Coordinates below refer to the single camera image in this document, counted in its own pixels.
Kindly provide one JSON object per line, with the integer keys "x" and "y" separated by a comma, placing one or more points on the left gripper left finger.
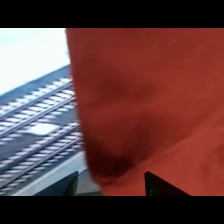
{"x": 63, "y": 186}

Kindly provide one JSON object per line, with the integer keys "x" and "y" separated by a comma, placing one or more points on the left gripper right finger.
{"x": 160, "y": 186}

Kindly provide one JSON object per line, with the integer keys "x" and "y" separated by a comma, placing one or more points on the red garment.
{"x": 146, "y": 100}

